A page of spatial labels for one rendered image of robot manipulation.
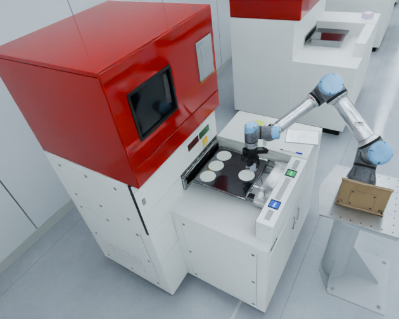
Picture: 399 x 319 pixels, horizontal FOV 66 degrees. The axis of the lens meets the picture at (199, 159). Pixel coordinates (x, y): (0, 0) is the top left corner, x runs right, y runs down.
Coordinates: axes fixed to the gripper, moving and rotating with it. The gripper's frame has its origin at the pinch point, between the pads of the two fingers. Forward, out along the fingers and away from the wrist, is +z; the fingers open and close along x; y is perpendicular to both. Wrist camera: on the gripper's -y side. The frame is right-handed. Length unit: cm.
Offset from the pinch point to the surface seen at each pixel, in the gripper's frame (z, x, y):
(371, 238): 91, 40, -85
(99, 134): -60, -4, 78
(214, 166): 1.3, -18.7, 18.4
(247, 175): 1.3, 0.3, 5.6
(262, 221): -4.9, 37.4, 21.7
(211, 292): 91, 12, 47
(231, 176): 1.2, -4.4, 14.3
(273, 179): 3.3, 10.8, -6.2
